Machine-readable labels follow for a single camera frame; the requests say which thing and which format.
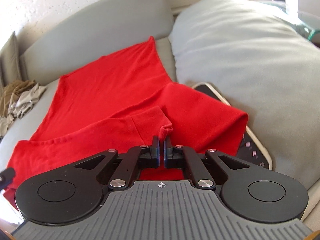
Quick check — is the red t-shirt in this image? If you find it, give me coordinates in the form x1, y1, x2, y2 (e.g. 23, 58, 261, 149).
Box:
4, 37, 248, 202

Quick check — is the white smartphone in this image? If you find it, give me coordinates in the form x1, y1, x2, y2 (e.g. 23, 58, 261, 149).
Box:
192, 82, 273, 170

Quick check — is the light grey crumpled garment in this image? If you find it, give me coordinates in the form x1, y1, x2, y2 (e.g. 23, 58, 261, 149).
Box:
1, 83, 47, 139

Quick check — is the tan crumpled garment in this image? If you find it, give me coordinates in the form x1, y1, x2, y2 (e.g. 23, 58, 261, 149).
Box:
1, 80, 36, 118

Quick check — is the olive throw pillow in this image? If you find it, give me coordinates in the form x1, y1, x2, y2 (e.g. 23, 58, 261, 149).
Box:
1, 32, 22, 86

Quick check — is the large light grey cushion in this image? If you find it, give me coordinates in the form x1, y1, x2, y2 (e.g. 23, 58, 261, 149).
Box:
169, 0, 319, 188

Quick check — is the grey sofa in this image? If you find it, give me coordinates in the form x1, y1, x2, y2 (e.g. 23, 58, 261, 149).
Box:
0, 0, 320, 193

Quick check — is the glass side table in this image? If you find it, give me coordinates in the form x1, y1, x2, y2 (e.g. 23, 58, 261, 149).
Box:
265, 2, 319, 48

